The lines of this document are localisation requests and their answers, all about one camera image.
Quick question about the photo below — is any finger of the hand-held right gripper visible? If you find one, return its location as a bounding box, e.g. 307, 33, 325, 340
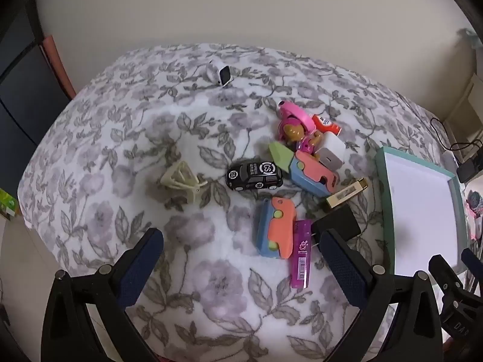
460, 248, 483, 276
428, 254, 469, 310

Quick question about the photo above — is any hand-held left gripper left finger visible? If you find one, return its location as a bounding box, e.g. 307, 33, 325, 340
41, 227, 165, 362

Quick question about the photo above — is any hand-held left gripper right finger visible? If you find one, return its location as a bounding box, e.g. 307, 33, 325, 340
319, 228, 448, 362

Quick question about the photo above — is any black wall charger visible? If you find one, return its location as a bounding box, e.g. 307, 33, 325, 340
310, 206, 362, 242

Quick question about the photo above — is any gold patterned lighter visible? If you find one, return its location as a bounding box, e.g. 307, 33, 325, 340
325, 177, 369, 209

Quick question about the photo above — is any teal white box lid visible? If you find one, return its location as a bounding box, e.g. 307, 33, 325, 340
374, 146, 469, 274

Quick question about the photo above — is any cream plastic clip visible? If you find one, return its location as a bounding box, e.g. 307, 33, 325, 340
158, 160, 208, 202

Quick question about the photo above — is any coral blue toy knife green blade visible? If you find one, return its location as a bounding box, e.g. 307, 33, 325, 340
269, 141, 339, 198

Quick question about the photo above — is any white wall charger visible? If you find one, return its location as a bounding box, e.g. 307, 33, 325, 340
314, 132, 346, 170

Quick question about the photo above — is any black toy car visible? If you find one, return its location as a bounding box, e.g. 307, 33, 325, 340
226, 159, 283, 191

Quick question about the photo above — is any colourful round tin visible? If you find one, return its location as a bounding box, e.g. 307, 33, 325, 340
466, 190, 483, 215

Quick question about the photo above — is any black power adapter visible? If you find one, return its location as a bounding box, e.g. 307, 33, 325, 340
456, 158, 480, 182

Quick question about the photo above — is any floral grey white blanket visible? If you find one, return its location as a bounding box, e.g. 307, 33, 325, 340
17, 43, 465, 362

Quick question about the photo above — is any small red white bottle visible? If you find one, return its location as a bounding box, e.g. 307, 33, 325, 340
311, 112, 342, 136

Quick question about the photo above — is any pink toy dog figure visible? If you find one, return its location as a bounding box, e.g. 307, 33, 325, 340
277, 100, 324, 155

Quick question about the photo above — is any green box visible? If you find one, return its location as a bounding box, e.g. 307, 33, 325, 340
0, 188, 19, 219

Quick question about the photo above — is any white furniture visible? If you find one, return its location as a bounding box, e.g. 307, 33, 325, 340
441, 71, 483, 159

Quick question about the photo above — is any orange-red board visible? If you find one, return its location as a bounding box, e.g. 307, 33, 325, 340
39, 35, 77, 100

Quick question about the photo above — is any dark cabinet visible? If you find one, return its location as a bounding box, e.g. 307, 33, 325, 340
0, 0, 72, 148

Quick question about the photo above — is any black cable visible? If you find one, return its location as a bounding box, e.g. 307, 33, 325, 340
430, 117, 472, 159

